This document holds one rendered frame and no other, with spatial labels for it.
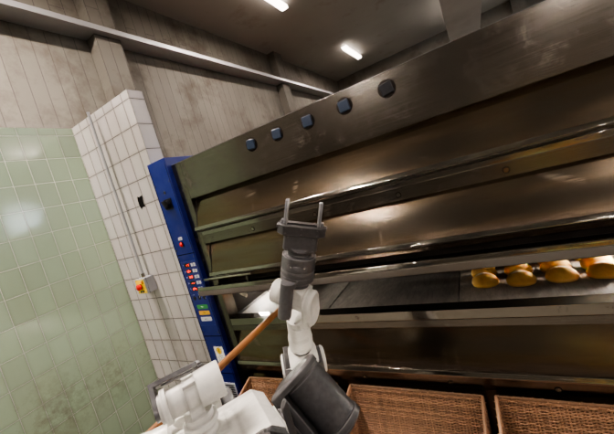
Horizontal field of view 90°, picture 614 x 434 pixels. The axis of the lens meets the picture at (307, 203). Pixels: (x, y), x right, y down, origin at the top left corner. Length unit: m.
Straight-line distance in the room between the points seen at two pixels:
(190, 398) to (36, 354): 1.78
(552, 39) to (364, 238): 0.86
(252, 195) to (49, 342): 1.48
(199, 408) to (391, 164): 0.94
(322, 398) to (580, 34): 1.15
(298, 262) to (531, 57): 0.91
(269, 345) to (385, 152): 1.18
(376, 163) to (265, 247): 0.69
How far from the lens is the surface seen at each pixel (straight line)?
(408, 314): 1.38
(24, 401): 2.41
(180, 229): 1.88
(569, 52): 1.22
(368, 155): 1.24
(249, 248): 1.61
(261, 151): 1.44
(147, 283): 2.24
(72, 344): 2.45
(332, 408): 0.73
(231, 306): 1.91
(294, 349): 0.97
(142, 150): 2.06
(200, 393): 0.67
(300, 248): 0.76
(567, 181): 1.23
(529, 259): 1.10
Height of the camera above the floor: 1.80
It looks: 4 degrees down
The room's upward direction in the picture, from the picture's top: 17 degrees counter-clockwise
